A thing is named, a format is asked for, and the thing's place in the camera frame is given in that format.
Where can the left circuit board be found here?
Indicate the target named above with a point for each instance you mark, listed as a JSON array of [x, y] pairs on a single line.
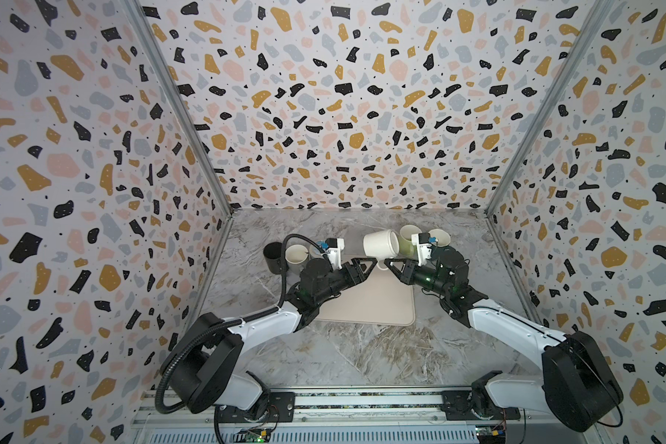
[[254, 435]]

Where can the dark green faceted mug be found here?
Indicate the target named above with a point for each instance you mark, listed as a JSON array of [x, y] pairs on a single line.
[[441, 237]]

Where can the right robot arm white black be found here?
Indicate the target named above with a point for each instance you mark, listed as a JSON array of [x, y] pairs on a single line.
[[575, 383]]

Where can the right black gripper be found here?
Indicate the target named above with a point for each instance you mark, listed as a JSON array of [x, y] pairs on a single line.
[[410, 272]]

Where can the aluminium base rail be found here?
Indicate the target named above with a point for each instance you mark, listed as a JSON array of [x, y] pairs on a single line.
[[358, 415]]

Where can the beige plastic tray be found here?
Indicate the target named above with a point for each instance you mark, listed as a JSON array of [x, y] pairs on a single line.
[[380, 300]]

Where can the blue butterfly mug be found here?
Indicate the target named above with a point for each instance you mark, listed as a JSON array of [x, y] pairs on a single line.
[[316, 253]]

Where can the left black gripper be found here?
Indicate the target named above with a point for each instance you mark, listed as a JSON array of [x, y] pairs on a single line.
[[357, 273]]

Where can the white cream mug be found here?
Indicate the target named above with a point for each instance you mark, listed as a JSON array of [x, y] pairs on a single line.
[[381, 245]]

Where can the right circuit board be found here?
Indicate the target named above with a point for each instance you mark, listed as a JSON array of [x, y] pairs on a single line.
[[486, 434]]

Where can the light green mug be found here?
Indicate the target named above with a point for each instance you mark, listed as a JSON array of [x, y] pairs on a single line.
[[407, 249]]

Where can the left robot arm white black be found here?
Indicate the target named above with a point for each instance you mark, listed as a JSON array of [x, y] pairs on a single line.
[[199, 372]]

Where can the grey mug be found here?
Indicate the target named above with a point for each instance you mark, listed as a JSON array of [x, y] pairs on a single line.
[[296, 257]]

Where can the black mug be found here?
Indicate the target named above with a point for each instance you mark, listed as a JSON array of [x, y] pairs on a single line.
[[274, 256]]

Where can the circuit board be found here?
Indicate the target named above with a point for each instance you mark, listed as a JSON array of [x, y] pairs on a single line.
[[486, 434], [254, 435]]

